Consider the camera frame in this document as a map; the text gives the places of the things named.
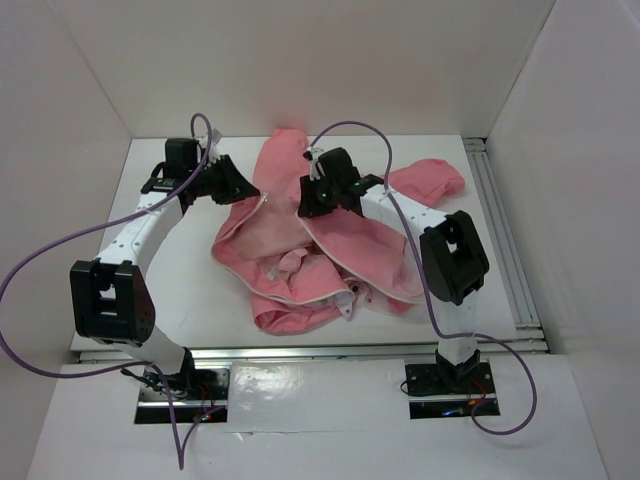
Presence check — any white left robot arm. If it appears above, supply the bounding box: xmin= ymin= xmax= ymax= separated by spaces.
xmin=70 ymin=132 xmax=260 ymax=399

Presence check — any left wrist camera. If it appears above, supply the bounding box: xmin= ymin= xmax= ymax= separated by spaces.
xmin=197 ymin=129 xmax=223 ymax=159

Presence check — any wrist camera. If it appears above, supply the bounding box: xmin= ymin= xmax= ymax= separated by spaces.
xmin=303 ymin=147 xmax=325 ymax=181
xmin=197 ymin=129 xmax=223 ymax=159

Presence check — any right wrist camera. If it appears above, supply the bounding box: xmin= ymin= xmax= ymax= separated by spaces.
xmin=303 ymin=147 xmax=325 ymax=181

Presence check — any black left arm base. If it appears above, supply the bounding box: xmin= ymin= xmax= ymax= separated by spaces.
xmin=119 ymin=359 xmax=234 ymax=424

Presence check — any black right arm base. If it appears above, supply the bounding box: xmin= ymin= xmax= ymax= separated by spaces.
xmin=400 ymin=362 xmax=500 ymax=420

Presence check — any pink zip-up jacket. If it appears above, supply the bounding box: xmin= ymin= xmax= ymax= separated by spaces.
xmin=209 ymin=127 xmax=467 ymax=337

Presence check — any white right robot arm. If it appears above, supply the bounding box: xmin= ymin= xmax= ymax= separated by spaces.
xmin=298 ymin=148 xmax=489 ymax=392

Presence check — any aluminium rail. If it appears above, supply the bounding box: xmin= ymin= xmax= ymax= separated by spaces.
xmin=74 ymin=339 xmax=501 ymax=364
xmin=462 ymin=138 xmax=550 ymax=354

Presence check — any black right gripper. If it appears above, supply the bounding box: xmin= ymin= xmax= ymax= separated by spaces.
xmin=298 ymin=172 xmax=341 ymax=218

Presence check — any aluminium front rail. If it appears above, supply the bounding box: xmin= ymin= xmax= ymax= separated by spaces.
xmin=74 ymin=339 xmax=501 ymax=364

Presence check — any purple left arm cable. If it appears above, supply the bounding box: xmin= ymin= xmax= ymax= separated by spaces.
xmin=0 ymin=113 xmax=224 ymax=470

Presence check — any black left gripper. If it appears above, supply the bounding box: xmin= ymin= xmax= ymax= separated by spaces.
xmin=188 ymin=154 xmax=259 ymax=206

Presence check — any aluminium right side rail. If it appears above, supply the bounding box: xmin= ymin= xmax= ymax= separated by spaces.
xmin=462 ymin=138 xmax=550 ymax=354

